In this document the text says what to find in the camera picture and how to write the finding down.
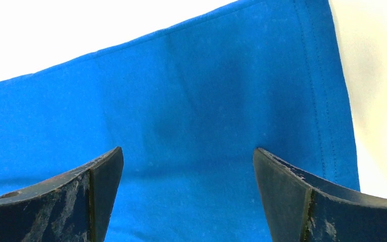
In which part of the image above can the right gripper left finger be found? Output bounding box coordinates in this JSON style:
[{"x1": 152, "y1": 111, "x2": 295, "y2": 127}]
[{"x1": 0, "y1": 147, "x2": 123, "y2": 242}]

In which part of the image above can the blue t shirt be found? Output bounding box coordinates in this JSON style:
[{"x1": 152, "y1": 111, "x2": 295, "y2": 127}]
[{"x1": 0, "y1": 1, "x2": 360, "y2": 241}]

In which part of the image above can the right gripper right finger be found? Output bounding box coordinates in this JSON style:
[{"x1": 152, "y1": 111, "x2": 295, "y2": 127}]
[{"x1": 253, "y1": 148, "x2": 387, "y2": 241}]

